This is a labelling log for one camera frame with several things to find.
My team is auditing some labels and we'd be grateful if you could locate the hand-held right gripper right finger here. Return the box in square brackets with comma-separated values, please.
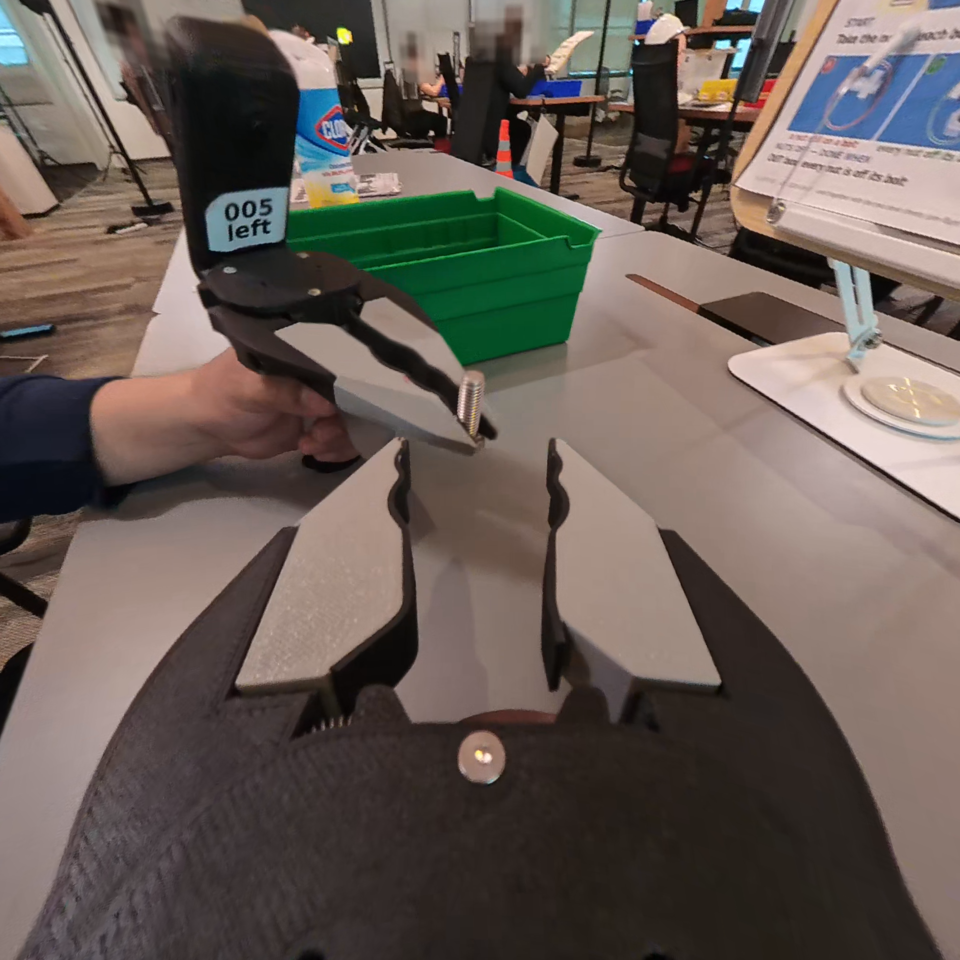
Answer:
[542, 439, 723, 695]

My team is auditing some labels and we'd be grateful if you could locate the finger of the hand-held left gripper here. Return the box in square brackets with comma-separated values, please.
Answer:
[275, 321, 486, 456]
[346, 296, 497, 442]

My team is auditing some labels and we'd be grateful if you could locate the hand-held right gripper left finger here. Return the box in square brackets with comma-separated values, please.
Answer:
[234, 437, 419, 695]

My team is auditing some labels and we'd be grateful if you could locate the thick silver bolt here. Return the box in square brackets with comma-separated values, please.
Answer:
[456, 371, 487, 451]

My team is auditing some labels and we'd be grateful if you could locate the green plastic bin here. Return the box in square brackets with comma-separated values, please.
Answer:
[284, 187, 602, 366]

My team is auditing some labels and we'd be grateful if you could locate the person's left forearm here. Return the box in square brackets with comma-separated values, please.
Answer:
[0, 375, 132, 526]

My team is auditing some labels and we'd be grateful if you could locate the person's left hand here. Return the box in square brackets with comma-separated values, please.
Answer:
[90, 349, 362, 487]

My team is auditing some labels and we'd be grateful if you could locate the disinfectant wipes canister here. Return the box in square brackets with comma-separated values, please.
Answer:
[288, 33, 361, 209]

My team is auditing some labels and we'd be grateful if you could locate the black floor lamp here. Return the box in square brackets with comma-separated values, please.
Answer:
[574, 0, 612, 169]
[30, 0, 175, 221]

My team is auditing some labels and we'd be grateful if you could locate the white cabinet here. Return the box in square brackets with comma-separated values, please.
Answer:
[0, 123, 59, 218]

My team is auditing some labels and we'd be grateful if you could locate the white hanging sheet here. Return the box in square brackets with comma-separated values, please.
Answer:
[524, 115, 560, 184]

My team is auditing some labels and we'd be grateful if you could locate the white folding stand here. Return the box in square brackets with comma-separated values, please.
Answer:
[728, 258, 960, 522]

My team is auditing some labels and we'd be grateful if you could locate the black rectangular pad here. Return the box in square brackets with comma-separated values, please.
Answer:
[699, 293, 844, 346]

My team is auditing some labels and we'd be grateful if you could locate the person's black chair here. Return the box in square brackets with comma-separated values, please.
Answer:
[0, 518, 49, 619]

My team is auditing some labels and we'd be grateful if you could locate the black office chair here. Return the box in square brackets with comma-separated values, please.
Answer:
[620, 38, 713, 226]

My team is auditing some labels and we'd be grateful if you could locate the wooden display board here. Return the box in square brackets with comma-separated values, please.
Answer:
[729, 0, 960, 289]

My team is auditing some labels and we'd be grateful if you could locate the printed instruction sheet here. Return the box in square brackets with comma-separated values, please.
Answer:
[738, 0, 960, 248]

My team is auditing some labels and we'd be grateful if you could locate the large black wall screen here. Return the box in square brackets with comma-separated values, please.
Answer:
[241, 0, 382, 80]

